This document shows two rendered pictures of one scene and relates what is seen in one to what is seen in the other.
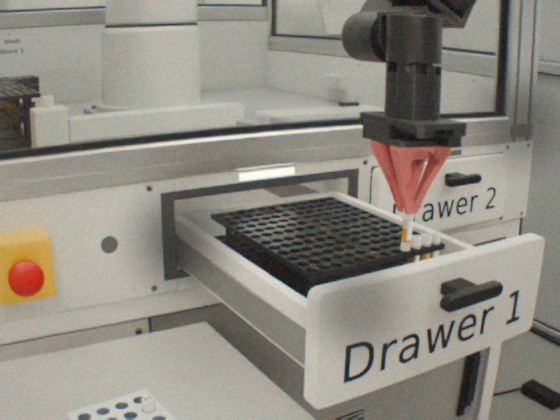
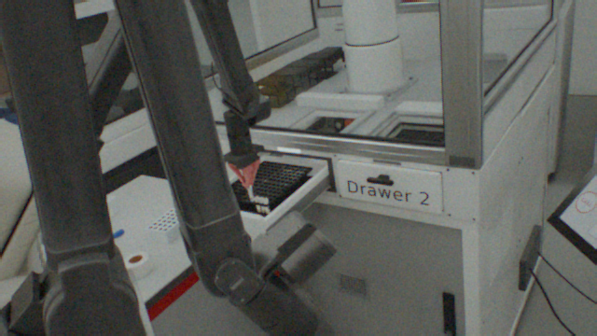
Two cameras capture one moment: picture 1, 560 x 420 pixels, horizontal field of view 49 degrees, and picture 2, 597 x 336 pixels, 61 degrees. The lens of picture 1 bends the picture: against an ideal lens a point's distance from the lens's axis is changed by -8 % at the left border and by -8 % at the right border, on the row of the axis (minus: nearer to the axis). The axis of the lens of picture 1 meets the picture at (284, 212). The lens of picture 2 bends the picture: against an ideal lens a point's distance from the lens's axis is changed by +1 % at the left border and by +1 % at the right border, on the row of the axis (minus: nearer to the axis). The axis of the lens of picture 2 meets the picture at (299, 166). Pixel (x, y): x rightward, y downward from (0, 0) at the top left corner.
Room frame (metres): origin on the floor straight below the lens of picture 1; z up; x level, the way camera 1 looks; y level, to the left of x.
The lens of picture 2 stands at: (0.36, -1.27, 1.52)
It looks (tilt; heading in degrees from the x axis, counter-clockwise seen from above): 25 degrees down; 69
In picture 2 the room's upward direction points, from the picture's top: 10 degrees counter-clockwise
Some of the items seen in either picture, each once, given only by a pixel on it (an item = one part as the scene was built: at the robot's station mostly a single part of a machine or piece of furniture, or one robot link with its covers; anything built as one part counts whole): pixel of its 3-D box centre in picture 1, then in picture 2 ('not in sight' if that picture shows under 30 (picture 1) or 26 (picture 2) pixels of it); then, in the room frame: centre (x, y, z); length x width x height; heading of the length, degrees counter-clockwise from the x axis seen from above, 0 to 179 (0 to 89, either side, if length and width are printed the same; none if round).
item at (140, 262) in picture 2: not in sight; (137, 265); (0.34, -0.03, 0.78); 0.07 x 0.07 x 0.04
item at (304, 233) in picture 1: (322, 254); (267, 190); (0.72, -0.04, 0.87); 0.22 x 0.18 x 0.06; 31
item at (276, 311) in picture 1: (317, 256); (269, 190); (0.73, -0.04, 0.86); 0.40 x 0.26 x 0.06; 31
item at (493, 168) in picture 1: (445, 194); (387, 185); (0.99, -0.25, 0.87); 0.29 x 0.02 x 0.11; 121
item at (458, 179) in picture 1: (458, 178); (381, 179); (0.97, -0.27, 0.91); 0.07 x 0.04 x 0.01; 121
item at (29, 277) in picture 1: (25, 276); not in sight; (0.61, 0.27, 0.88); 0.04 x 0.03 x 0.04; 121
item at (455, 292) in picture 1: (463, 291); not in sight; (0.53, -0.16, 0.91); 0.07 x 0.04 x 0.01; 121
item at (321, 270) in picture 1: (378, 258); (242, 199); (0.64, -0.10, 0.90); 0.18 x 0.02 x 0.01; 121
